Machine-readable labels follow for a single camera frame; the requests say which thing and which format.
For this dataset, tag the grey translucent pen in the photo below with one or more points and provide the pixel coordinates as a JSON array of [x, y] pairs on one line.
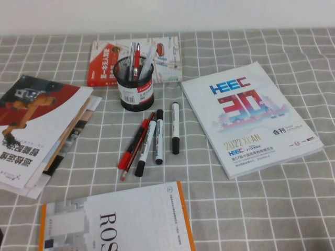
[[132, 55]]

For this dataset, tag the black mesh pen holder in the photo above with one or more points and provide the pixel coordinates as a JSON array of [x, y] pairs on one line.
[[136, 96]]

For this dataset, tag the white translucent pen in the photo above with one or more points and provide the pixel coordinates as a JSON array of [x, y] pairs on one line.
[[148, 56]]

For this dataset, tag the red gel pen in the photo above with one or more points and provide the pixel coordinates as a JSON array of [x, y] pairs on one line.
[[136, 60]]

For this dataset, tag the white whiteboard marker black cap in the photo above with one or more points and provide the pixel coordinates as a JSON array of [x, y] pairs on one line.
[[175, 125], [145, 146], [159, 141]]

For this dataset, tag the red and black marker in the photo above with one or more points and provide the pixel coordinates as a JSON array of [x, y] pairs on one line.
[[133, 145]]

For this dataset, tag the photo-covered brochure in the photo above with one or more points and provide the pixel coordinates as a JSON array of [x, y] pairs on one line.
[[86, 116]]

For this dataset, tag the white HEEC catalogue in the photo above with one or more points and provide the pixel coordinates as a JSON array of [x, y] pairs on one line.
[[251, 120]]

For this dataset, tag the red and map-print book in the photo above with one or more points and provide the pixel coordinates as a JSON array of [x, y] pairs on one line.
[[104, 65]]

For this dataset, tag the tan-edged booklet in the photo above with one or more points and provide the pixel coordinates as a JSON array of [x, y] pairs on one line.
[[78, 115]]

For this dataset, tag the white orange-edged ROS book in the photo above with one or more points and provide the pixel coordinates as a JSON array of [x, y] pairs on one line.
[[125, 222]]

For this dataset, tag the grey white-grid tablecloth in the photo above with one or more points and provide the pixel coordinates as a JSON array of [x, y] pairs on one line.
[[248, 209]]

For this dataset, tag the brochure with orange robot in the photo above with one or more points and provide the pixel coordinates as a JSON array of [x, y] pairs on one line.
[[39, 125]]

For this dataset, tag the plain white brochure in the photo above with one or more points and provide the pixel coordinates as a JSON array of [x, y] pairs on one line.
[[31, 192]]

